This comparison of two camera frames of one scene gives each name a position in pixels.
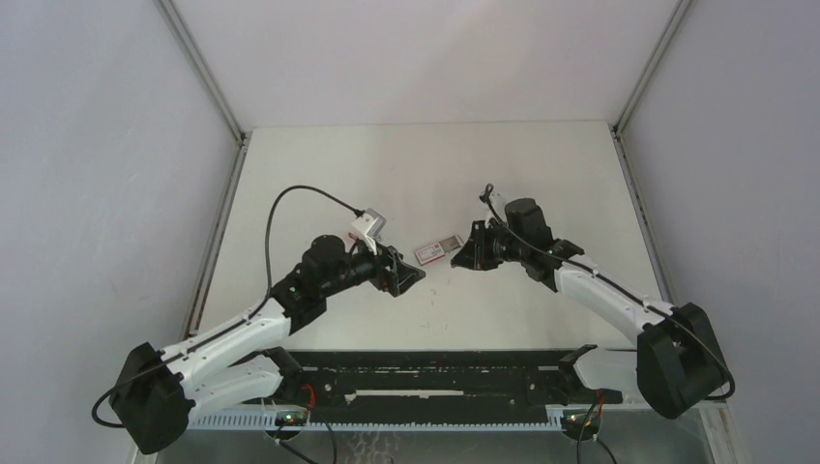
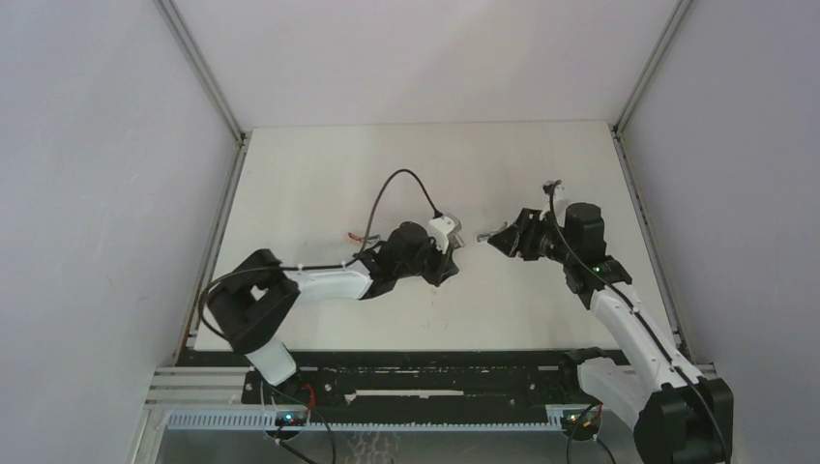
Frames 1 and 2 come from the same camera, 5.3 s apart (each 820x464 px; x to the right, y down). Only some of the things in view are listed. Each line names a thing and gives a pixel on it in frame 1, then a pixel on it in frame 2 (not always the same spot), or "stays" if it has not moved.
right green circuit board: [581, 423] stays
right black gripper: [474, 255] to [519, 237]
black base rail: [362, 383] stays
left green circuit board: [291, 419] stays
